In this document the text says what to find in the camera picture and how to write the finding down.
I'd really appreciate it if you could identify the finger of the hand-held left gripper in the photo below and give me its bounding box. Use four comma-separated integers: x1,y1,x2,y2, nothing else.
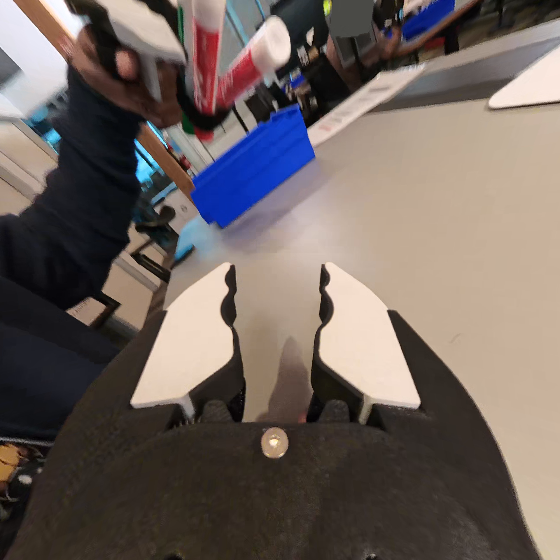
92,0,187,102

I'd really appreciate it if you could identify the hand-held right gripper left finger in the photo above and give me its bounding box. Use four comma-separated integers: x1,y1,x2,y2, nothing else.
132,263,244,412

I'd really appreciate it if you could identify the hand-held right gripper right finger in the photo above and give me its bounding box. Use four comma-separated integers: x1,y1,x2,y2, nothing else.
313,263,421,410

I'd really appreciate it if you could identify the red marker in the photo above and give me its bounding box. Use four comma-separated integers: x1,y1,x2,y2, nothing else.
215,15,293,112
188,0,227,142

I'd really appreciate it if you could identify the black velcro strap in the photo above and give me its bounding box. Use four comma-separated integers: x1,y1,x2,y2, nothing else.
175,86,233,134

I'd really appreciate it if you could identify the large blue plastic bin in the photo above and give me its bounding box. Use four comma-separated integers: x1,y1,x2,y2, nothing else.
190,105,316,229

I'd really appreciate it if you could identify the person's left forearm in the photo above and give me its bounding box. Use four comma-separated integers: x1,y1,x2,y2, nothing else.
0,66,142,309

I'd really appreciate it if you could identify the person's left hand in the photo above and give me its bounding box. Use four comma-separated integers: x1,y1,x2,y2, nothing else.
70,27,186,129

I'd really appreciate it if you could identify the black office chair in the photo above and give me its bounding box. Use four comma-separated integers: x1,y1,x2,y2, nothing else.
130,206,180,282

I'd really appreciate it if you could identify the printed paper sheet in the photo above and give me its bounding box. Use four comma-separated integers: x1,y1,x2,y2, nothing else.
307,63,428,148

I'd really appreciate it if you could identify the small blue bin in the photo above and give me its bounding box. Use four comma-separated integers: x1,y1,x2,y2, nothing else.
401,0,458,41

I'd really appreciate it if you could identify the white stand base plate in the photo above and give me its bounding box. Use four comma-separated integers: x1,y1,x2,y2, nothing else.
488,44,560,111

